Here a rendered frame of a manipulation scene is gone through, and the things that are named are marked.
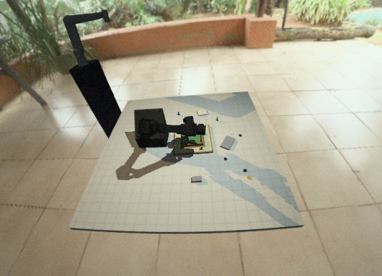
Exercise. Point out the beige rectangular block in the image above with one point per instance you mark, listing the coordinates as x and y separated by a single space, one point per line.
201 112

